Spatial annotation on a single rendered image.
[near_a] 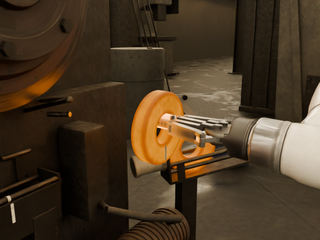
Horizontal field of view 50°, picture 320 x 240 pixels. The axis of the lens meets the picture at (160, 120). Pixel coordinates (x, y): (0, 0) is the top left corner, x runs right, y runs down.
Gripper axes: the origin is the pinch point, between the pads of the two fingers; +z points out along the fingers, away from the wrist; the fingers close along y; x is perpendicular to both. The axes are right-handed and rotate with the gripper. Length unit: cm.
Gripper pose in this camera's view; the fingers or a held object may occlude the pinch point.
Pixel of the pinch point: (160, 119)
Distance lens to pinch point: 71.6
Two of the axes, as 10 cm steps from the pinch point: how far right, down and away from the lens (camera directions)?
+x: 0.4, -9.6, -2.7
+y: 5.6, -2.0, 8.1
